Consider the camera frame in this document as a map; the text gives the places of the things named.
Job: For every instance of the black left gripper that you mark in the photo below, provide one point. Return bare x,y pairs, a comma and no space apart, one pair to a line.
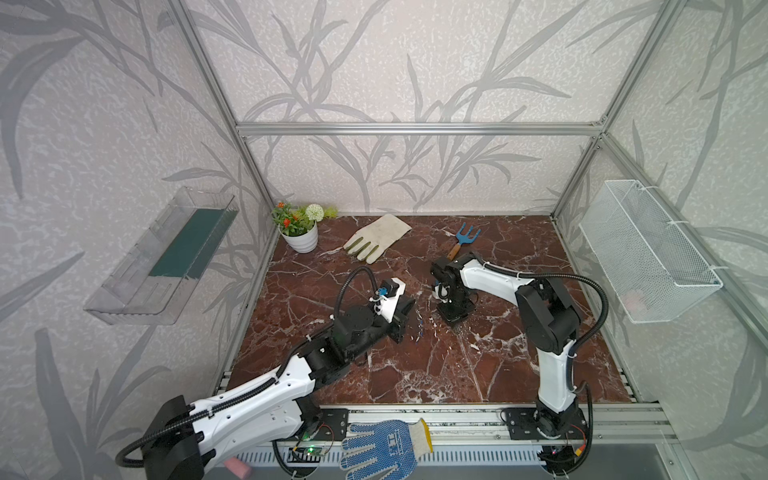
398,320

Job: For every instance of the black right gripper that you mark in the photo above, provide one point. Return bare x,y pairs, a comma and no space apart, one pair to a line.
452,319

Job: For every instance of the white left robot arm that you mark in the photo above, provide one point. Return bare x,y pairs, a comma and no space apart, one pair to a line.
185,440

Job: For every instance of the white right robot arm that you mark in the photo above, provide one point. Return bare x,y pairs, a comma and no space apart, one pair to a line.
549,318

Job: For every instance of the blue garden hand fork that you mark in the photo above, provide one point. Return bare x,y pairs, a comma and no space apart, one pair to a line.
466,235

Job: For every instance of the cream green gardening glove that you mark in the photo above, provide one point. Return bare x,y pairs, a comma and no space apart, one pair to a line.
370,242

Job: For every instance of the blue dotted work glove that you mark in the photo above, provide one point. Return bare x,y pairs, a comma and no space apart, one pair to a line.
389,449

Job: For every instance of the white flower pot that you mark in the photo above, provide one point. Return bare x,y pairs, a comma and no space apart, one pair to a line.
304,243

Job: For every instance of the artificial green plant with flowers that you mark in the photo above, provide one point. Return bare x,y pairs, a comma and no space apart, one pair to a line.
294,221

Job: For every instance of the pink object at front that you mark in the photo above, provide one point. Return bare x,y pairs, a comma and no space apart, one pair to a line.
238,468

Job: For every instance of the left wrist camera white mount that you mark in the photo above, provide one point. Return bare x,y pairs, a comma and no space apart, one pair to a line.
387,298

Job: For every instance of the aluminium front rail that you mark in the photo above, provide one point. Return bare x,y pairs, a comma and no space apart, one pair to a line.
630,440

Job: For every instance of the white wire mesh basket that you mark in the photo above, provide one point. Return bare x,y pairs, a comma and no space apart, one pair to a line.
652,265

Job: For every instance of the clear plastic wall shelf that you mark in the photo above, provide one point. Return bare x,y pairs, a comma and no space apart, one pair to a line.
152,284

